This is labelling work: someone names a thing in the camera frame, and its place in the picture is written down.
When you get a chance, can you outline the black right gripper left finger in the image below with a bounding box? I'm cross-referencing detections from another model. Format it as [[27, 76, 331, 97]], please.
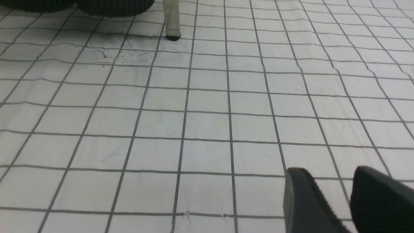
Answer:
[[283, 168, 349, 233]]

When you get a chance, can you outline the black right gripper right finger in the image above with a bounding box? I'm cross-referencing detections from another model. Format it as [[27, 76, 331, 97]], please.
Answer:
[[350, 166, 414, 233]]

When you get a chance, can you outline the black knit sneaker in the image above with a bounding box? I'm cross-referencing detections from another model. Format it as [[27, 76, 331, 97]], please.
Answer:
[[0, 0, 77, 13], [76, 0, 155, 17]]

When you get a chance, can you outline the metal shoe rack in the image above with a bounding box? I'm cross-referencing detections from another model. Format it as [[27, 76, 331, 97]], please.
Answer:
[[163, 0, 181, 41]]

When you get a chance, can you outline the white grid tablecloth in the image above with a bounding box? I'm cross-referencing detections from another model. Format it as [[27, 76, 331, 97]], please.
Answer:
[[0, 0, 414, 233]]

